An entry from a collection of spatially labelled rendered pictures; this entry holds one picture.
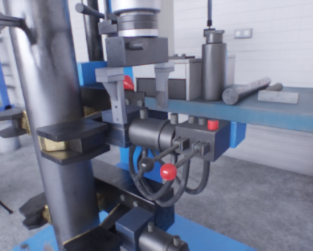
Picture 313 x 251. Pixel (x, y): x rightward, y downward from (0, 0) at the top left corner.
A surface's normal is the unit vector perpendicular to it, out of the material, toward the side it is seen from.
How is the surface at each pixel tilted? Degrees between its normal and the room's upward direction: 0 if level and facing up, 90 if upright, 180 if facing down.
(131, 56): 90
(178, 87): 90
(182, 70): 90
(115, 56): 90
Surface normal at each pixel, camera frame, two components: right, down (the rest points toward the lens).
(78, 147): -0.61, 0.27
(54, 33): 0.69, 0.19
